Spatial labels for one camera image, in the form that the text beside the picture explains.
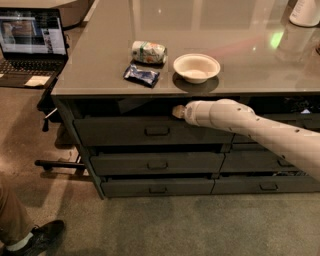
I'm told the grey tray inside drawer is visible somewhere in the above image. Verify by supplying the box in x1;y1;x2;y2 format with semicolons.
118;98;143;114

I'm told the white sticky note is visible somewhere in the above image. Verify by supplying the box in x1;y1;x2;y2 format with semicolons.
25;76;50;87

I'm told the grey drawer cabinet frame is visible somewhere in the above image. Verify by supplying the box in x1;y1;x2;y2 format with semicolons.
54;95;320;197

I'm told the white sock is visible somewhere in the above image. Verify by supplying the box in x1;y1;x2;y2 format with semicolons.
5;232;33;251

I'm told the white cylindrical container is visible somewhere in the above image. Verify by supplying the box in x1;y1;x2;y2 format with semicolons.
289;0;320;27

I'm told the black open laptop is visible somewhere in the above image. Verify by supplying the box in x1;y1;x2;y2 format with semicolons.
0;7;68;88

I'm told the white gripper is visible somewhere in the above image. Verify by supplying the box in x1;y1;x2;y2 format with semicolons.
172;101;211;126

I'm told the blue snack packet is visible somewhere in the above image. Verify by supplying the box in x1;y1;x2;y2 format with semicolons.
123;64;160;88

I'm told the brown trouser leg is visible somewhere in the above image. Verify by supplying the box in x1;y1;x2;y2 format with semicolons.
0;177;33;246

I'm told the white paper bowl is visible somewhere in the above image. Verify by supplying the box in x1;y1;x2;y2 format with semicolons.
173;54;220;84

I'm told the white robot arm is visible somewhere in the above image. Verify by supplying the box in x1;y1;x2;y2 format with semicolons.
172;99;320;180

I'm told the crushed green white can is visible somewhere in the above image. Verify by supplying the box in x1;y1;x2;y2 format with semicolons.
131;41;167;64

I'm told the black sneaker shoe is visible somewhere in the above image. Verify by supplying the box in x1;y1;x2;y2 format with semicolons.
2;220;65;256

